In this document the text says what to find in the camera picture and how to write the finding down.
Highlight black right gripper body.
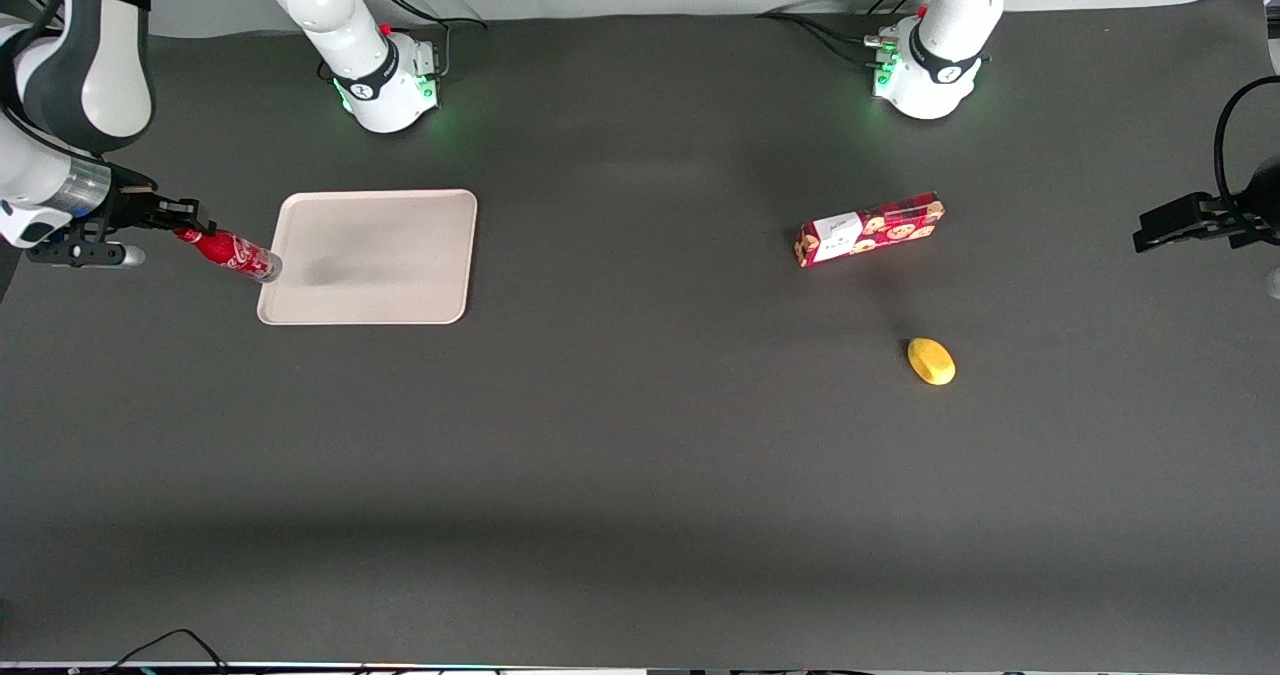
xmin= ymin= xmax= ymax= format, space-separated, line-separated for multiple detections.
xmin=98 ymin=163 xmax=167 ymax=240

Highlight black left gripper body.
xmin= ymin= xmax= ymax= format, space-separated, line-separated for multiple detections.
xmin=1214 ymin=155 xmax=1280 ymax=249

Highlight red coke bottle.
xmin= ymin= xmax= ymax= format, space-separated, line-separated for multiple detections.
xmin=174 ymin=225 xmax=284 ymax=285

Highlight beige plastic tray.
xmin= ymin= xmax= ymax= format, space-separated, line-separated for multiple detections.
xmin=256 ymin=189 xmax=479 ymax=327

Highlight yellow lemon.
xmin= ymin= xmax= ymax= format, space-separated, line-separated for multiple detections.
xmin=906 ymin=337 xmax=958 ymax=387

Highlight red cookie box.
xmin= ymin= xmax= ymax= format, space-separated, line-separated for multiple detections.
xmin=794 ymin=191 xmax=946 ymax=269

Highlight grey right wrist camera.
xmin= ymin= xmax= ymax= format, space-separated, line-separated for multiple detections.
xmin=27 ymin=242 xmax=147 ymax=269

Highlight black right arm base cables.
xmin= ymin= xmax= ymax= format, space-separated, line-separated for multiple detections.
xmin=345 ymin=0 xmax=488 ymax=81

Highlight black arm base cables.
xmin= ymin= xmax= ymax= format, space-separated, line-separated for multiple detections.
xmin=345 ymin=0 xmax=488 ymax=81
xmin=757 ymin=0 xmax=933 ymax=68

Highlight black left arm base cables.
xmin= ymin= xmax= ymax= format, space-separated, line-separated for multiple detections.
xmin=757 ymin=0 xmax=933 ymax=68

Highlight black cable at table edge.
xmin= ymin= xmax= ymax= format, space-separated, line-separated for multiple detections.
xmin=100 ymin=628 xmax=233 ymax=675

